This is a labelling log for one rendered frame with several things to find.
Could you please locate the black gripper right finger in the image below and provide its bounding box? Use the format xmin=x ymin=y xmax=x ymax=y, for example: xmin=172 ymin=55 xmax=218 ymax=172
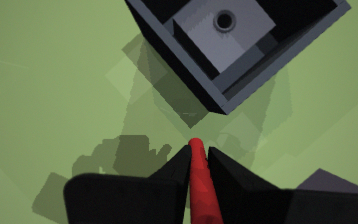
xmin=208 ymin=147 xmax=358 ymax=224

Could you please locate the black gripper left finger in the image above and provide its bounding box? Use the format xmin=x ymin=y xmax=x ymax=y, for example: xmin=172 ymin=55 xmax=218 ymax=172
xmin=63 ymin=145 xmax=192 ymax=224

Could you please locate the red peg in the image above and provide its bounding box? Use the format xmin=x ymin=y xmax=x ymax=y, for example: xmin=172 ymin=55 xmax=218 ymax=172
xmin=188 ymin=138 xmax=224 ymax=224

